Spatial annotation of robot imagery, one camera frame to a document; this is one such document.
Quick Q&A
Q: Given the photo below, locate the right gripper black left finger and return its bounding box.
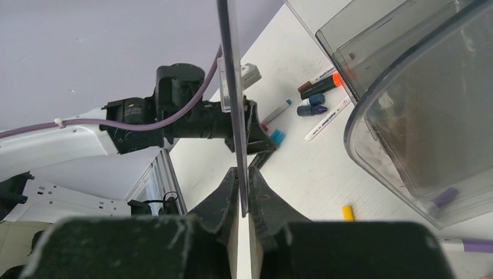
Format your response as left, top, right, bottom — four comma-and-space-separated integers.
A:
187, 167, 239, 246

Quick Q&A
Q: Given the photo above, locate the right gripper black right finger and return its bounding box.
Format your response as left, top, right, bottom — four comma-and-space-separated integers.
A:
248, 167, 310, 251

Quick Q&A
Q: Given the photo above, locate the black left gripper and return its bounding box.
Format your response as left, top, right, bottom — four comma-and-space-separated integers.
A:
163, 99, 277, 170

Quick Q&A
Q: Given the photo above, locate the orange tip black highlighter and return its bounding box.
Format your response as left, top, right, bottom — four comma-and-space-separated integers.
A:
300, 73, 342, 100

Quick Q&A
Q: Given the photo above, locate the clear drawer organizer box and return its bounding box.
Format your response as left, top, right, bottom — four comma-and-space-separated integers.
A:
287, 1, 492, 228

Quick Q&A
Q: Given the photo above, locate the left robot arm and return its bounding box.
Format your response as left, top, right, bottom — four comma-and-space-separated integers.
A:
1, 59, 235, 223

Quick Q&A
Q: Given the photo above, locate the teal cap marker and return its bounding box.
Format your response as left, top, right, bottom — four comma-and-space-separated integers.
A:
261, 99, 292, 126

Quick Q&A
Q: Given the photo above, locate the yellow marker cap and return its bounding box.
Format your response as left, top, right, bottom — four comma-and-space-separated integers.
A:
341, 205, 356, 222

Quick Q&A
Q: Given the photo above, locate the blue cap small bottle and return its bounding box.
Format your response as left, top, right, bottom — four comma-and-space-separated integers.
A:
304, 93, 325, 106

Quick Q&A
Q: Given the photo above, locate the white acrylic marker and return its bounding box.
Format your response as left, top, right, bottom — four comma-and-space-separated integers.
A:
305, 96, 351, 142

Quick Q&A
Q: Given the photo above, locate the brown cap acrylic marker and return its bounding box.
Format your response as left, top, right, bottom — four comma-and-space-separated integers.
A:
298, 66, 337, 93

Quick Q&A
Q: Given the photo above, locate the purple cap marker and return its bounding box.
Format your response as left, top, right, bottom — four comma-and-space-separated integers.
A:
437, 187, 493, 255

